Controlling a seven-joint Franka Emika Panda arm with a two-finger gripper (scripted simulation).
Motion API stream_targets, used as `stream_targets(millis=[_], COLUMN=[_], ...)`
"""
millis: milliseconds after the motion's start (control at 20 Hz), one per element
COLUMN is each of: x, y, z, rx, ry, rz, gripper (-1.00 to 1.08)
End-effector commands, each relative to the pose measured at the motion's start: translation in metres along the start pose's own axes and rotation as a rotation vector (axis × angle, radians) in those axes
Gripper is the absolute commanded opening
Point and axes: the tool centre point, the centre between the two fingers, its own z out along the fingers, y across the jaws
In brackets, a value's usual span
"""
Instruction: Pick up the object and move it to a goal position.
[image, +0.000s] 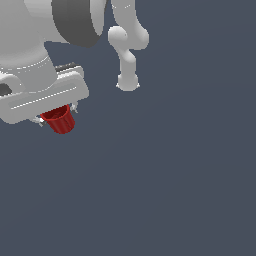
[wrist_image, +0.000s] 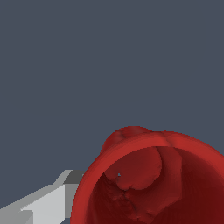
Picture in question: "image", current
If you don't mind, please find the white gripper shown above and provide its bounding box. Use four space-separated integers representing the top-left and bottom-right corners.
0 62 90 128

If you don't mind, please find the red ribbed cup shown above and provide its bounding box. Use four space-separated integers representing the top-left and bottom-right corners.
39 104 76 135

